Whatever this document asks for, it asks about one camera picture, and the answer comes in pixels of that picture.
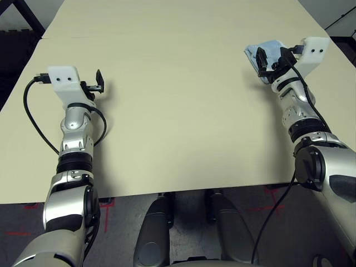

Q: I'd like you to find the dark grey robot left leg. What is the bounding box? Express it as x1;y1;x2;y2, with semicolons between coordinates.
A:
133;192;175;267

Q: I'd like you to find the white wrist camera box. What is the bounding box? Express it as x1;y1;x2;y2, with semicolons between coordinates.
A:
271;36;332;94
46;65;97;111

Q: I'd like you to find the black left camera cable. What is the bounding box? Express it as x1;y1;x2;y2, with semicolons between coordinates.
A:
23;72;108;156

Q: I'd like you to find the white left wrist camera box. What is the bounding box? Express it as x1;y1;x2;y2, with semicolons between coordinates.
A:
46;65;97;111

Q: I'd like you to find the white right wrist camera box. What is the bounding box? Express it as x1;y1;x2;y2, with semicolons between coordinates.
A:
271;36;332;94

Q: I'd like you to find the light blue towel white trim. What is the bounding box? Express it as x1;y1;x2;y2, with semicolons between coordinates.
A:
244;39;289;85

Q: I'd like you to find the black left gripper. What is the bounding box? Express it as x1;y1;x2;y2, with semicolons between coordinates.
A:
80;69;106;101

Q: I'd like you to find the light grey robot torso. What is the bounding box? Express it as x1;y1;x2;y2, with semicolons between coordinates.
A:
172;259;259;267

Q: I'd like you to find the black foam floor mat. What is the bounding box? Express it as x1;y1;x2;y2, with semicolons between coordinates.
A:
0;29;42;112
329;35;356;69

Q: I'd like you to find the beige side table black frame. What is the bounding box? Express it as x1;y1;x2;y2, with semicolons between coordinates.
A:
0;0;47;36

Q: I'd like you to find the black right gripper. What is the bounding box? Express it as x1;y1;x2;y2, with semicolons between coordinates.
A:
256;47;297;83

